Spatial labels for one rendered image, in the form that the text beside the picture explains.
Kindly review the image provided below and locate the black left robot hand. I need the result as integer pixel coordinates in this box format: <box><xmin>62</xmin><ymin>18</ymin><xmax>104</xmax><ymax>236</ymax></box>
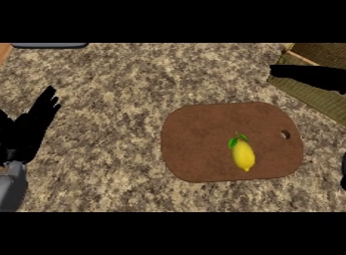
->
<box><xmin>0</xmin><ymin>85</ymin><xmax>62</xmax><ymax>167</ymax></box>

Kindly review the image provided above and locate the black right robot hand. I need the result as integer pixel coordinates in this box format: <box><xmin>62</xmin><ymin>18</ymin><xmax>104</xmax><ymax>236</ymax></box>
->
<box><xmin>268</xmin><ymin>63</ymin><xmax>346</xmax><ymax>103</ymax></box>

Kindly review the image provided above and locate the olive green wicker basket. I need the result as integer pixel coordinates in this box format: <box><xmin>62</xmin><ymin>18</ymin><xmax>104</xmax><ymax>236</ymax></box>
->
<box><xmin>267</xmin><ymin>42</ymin><xmax>346</xmax><ymax>129</ymax></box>

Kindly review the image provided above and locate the yellow lemon with green leaves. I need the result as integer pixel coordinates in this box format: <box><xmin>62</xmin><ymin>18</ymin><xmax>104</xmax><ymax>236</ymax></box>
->
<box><xmin>227</xmin><ymin>130</ymin><xmax>258</xmax><ymax>173</ymax></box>

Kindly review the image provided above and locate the brown wooden cutting board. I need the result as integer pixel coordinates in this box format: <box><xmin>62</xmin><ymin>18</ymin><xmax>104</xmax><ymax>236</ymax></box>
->
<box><xmin>160</xmin><ymin>101</ymin><xmax>305</xmax><ymax>184</ymax></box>

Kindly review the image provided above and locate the dark grey flat appliance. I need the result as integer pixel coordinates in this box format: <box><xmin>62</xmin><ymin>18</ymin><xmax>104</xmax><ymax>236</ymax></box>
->
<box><xmin>9</xmin><ymin>42</ymin><xmax>91</xmax><ymax>50</ymax></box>

